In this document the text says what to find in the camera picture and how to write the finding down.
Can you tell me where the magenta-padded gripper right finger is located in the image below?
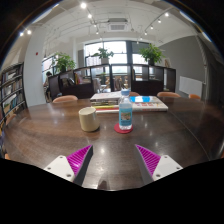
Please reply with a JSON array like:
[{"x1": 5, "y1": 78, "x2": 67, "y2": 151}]
[{"x1": 134, "y1": 143, "x2": 184, "y2": 186}]

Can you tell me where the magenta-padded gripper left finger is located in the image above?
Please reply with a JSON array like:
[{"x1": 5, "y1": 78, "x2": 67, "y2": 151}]
[{"x1": 43, "y1": 144, "x2": 95, "y2": 187}]

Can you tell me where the clear blue-capped water bottle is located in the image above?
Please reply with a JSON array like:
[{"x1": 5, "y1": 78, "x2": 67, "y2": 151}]
[{"x1": 118, "y1": 88, "x2": 134, "y2": 131}]

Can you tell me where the cream ceramic cup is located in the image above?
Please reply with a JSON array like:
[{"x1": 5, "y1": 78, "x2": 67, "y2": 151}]
[{"x1": 78, "y1": 106, "x2": 101, "y2": 133}]

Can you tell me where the flat round red coaster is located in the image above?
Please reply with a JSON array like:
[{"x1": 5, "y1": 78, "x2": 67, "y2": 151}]
[{"x1": 113, "y1": 123, "x2": 134, "y2": 135}]

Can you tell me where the group of orange chairs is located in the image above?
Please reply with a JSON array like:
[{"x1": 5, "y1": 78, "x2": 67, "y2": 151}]
[{"x1": 52, "y1": 90, "x2": 202, "y2": 104}]

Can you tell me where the low dark shelf unit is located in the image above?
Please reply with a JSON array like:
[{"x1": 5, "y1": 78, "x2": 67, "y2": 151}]
[{"x1": 48, "y1": 63, "x2": 177, "y2": 100}]

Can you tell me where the person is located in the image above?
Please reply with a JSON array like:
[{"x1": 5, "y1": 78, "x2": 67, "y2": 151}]
[{"x1": 42, "y1": 70, "x2": 54, "y2": 101}]

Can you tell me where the white board panel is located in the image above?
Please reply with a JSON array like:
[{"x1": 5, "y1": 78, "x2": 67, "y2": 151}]
[{"x1": 178, "y1": 75, "x2": 204, "y2": 98}]

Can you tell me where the bushy potted green plant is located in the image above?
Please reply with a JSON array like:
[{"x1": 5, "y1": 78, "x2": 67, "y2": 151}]
[{"x1": 52, "y1": 52, "x2": 77, "y2": 74}]

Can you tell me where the wide potted green plant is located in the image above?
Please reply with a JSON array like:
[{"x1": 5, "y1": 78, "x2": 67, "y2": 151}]
[{"x1": 138, "y1": 43, "x2": 164, "y2": 66}]

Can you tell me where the small potted green plant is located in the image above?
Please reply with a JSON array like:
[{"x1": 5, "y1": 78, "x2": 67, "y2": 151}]
[{"x1": 92, "y1": 47, "x2": 115, "y2": 65}]

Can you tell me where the ceiling air conditioner unit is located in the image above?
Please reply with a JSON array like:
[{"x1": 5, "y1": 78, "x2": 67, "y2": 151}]
[{"x1": 107, "y1": 18, "x2": 129, "y2": 33}]

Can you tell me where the group of ceiling lights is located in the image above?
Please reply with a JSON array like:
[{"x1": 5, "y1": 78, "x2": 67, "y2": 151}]
[{"x1": 18, "y1": 1, "x2": 171, "y2": 44}]

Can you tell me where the tall wall bookshelf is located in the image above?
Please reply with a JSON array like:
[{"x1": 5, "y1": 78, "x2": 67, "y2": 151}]
[{"x1": 0, "y1": 62, "x2": 28, "y2": 126}]

